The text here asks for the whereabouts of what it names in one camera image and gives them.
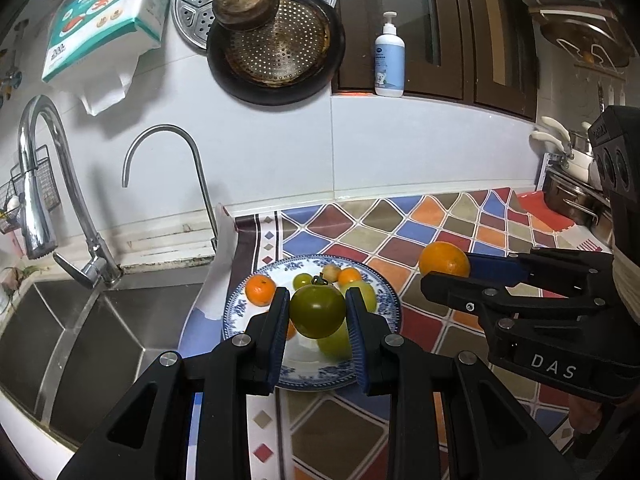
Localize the black wire basket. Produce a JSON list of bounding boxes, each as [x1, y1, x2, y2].
[[0, 145, 62, 235]]

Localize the person's right hand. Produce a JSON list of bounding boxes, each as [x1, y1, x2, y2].
[[570, 402, 603, 436]]

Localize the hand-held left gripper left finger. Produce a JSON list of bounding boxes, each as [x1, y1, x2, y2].
[[57, 286, 292, 480]]

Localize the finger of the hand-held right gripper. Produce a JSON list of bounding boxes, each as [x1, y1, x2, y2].
[[467, 247, 617, 293], [421, 271, 621, 333]]

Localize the large chrome faucet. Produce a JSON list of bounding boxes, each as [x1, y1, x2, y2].
[[17, 95, 123, 289]]

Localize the white pan handle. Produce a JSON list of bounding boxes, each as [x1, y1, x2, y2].
[[531, 131, 568, 159], [541, 116, 571, 143]]

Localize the small tangerine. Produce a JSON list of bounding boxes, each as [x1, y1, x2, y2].
[[245, 275, 277, 308]]

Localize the round metal steamer plate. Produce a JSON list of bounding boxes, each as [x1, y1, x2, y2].
[[172, 0, 338, 53]]

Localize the black frying pan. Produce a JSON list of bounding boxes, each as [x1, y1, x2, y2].
[[206, 0, 347, 107]]

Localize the orange with stem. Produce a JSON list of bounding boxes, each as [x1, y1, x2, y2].
[[418, 241, 471, 281]]

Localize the colourful diamond patterned mat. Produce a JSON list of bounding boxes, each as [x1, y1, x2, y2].
[[177, 187, 621, 480]]

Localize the white pump bottle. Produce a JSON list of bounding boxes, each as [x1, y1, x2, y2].
[[374, 11, 407, 98]]

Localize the stainless steel pot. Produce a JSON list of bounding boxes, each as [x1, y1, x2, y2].
[[543, 170, 603, 227], [592, 202, 615, 247]]

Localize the green apple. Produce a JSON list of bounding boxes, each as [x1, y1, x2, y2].
[[316, 320, 353, 361], [350, 282, 378, 313]]

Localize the stainless steel sink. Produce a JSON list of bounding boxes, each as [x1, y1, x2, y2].
[[0, 267, 226, 453]]

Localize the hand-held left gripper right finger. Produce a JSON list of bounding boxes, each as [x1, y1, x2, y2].
[[345, 286, 576, 480]]

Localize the paper towel pack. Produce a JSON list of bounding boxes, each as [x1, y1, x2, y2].
[[41, 0, 176, 117]]

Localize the perforated metal strainer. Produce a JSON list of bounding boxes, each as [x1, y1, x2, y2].
[[224, 0, 332, 86]]

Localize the thin gooseneck faucet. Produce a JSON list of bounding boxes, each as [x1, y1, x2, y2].
[[122, 125, 220, 253]]

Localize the blue and white plate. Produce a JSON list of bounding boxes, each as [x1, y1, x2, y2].
[[222, 255, 402, 392]]

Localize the red cloth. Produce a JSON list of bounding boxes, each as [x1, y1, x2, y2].
[[514, 190, 576, 233]]

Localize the green tomato with calyx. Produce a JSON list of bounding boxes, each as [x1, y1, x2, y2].
[[290, 275, 347, 339]]

